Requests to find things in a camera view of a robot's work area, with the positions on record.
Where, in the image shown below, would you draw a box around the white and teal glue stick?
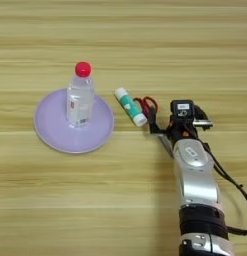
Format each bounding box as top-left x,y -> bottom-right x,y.
114,87 -> 148,128

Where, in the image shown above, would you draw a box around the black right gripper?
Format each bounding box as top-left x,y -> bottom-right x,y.
147,112 -> 214,146

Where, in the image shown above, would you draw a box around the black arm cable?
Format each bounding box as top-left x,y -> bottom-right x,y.
194,104 -> 247,236

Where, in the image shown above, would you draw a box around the clear bottle with red cap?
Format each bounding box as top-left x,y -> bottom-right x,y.
65,61 -> 95,128

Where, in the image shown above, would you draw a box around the lilac round plastic plate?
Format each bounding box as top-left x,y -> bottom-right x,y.
33,87 -> 115,155

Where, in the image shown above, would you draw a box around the small black box white label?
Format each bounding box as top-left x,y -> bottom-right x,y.
170,99 -> 196,118

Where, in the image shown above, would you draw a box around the red-handled scissors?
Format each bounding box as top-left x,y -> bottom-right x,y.
133,96 -> 175,158

